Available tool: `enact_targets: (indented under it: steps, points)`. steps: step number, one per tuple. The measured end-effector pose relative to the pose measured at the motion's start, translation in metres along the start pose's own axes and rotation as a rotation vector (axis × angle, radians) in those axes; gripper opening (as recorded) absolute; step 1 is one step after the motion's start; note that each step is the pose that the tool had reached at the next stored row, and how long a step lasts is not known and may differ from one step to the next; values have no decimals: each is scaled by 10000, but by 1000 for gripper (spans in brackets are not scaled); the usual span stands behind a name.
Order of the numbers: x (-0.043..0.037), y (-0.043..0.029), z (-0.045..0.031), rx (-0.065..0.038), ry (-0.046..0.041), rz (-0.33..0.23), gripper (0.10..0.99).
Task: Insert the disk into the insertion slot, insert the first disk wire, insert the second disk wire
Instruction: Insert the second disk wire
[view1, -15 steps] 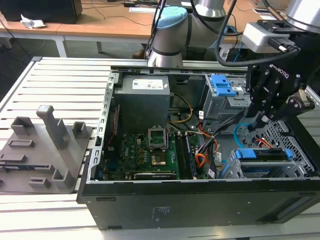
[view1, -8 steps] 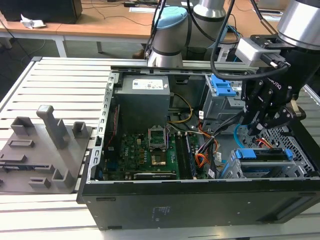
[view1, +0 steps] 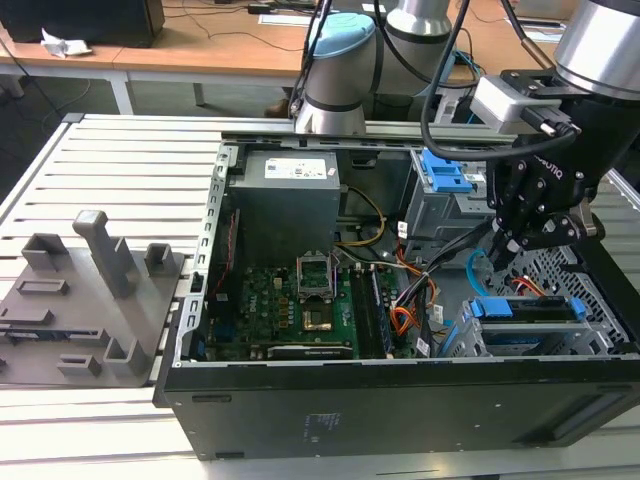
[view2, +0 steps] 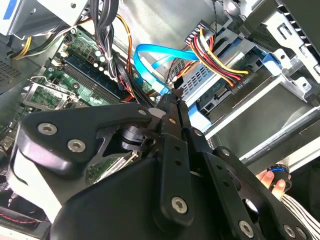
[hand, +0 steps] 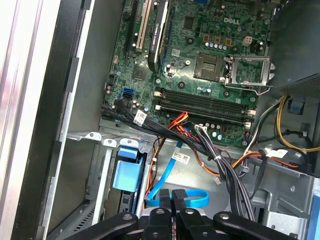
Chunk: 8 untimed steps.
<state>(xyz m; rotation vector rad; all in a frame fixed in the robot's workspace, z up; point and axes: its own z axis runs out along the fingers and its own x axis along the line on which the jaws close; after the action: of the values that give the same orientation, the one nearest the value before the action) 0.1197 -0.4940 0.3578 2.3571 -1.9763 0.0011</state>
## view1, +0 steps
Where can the grey parts rack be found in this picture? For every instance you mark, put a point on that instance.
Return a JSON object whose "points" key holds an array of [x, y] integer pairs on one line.
{"points": [[100, 320]]}

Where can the green motherboard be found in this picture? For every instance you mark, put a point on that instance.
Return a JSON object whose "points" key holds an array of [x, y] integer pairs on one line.
{"points": [[270, 310]]}

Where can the hard disk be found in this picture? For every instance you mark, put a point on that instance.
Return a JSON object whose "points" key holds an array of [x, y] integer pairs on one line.
{"points": [[525, 309]]}

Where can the black box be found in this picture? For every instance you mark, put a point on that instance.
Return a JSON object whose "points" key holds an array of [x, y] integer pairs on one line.
{"points": [[80, 22]]}

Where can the grey metal drive cage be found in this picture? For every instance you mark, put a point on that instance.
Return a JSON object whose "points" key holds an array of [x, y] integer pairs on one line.
{"points": [[440, 210]]}

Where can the grey power supply unit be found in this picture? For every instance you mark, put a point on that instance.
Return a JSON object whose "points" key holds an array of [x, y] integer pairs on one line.
{"points": [[285, 210]]}

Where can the black graphics card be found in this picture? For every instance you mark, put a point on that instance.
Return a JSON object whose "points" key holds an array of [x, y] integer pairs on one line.
{"points": [[310, 351]]}

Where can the blue plastic drive latch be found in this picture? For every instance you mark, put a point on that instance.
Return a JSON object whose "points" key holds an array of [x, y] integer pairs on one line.
{"points": [[445, 172]]}

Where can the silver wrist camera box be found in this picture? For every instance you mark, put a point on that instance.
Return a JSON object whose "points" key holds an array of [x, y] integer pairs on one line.
{"points": [[505, 102]]}

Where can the RAM stick with blue label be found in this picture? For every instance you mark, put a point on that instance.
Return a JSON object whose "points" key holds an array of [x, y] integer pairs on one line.
{"points": [[381, 315]]}

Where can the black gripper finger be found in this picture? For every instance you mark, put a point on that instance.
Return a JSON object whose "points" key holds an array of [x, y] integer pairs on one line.
{"points": [[510, 200], [565, 230]]}

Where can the black open PC case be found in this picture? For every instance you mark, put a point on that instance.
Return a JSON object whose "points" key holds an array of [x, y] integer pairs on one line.
{"points": [[350, 410]]}

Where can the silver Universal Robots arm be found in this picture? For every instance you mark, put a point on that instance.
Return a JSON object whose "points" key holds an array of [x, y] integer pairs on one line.
{"points": [[340, 75]]}

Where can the crumpled white paper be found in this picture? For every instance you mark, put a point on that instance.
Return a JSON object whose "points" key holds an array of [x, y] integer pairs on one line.
{"points": [[62, 45]]}

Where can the wooden desk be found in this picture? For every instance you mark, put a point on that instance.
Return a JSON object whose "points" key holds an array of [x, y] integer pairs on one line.
{"points": [[200, 50]]}

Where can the white paper sheet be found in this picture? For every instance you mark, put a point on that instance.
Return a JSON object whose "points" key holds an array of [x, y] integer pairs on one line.
{"points": [[282, 20]]}

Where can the grey metal disk bay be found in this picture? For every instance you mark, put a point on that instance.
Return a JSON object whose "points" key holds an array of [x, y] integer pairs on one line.
{"points": [[565, 337]]}

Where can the CPU socket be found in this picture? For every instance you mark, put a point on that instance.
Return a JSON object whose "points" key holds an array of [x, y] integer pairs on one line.
{"points": [[317, 320]]}

